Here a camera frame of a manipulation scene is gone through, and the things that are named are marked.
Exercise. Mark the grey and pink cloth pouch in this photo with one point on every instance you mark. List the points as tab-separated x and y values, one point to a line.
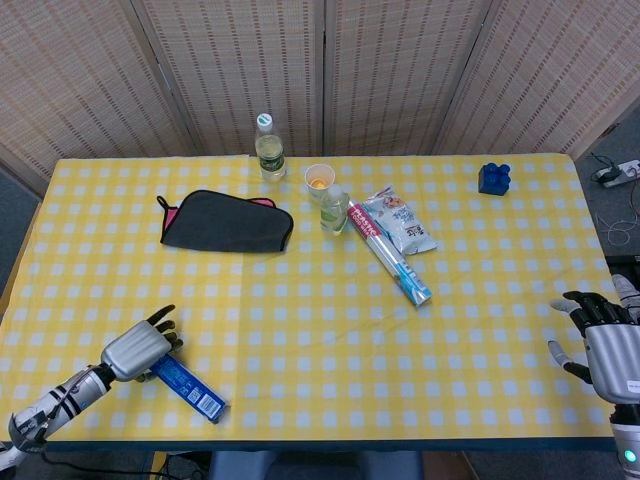
225	222

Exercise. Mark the blue grey chair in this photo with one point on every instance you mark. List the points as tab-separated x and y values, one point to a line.
315	465

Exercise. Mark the grey fabric item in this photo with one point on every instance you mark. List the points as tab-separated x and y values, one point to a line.
627	287

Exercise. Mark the plastic wrap box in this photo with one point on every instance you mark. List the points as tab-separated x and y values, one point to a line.
390	255

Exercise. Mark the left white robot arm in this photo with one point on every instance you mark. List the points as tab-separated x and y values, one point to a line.
60	402

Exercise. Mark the blue toothpaste box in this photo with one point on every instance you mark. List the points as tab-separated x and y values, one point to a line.
192	390

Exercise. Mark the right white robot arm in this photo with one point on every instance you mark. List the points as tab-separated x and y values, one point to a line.
627	445

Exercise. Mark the white paper cup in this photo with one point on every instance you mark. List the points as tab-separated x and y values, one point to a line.
319	180

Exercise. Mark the blue toy building brick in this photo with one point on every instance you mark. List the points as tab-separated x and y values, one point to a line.
492	181

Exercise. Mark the yellow checkered tablecloth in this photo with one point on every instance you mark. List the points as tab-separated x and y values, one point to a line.
325	350

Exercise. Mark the green-label water bottle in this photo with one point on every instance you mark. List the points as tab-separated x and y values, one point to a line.
270	157

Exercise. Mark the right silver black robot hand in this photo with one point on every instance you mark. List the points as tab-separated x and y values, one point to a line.
615	360

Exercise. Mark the white power strip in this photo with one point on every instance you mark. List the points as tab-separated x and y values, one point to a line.
620	172

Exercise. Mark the bamboo folding screen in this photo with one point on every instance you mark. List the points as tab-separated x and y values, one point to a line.
225	65

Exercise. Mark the small clear plastic bottle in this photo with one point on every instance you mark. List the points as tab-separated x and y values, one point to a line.
334	212

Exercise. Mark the light blue snack bag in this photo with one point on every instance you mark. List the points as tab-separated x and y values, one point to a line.
407	225

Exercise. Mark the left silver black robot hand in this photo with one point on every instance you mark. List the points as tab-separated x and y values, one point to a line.
132	352

